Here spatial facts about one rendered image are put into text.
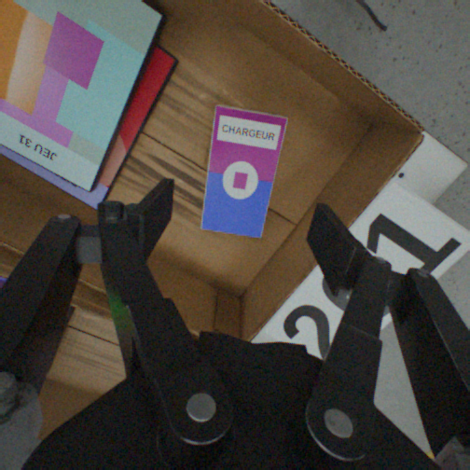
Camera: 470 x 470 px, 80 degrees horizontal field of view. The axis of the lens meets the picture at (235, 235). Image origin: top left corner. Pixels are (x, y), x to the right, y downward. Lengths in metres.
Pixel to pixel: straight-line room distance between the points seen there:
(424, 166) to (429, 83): 0.87
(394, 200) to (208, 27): 0.23
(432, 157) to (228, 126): 0.24
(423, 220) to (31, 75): 0.38
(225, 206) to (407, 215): 0.17
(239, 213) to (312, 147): 0.11
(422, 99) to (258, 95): 0.97
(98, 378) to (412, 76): 1.22
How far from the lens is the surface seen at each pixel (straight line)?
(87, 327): 0.50
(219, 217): 0.32
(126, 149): 0.34
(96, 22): 0.33
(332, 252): 0.17
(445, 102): 1.30
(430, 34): 1.26
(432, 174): 0.41
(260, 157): 0.30
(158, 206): 0.17
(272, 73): 0.33
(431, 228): 0.29
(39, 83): 0.35
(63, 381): 0.62
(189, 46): 0.33
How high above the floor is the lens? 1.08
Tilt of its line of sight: 65 degrees down
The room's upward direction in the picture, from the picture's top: 178 degrees counter-clockwise
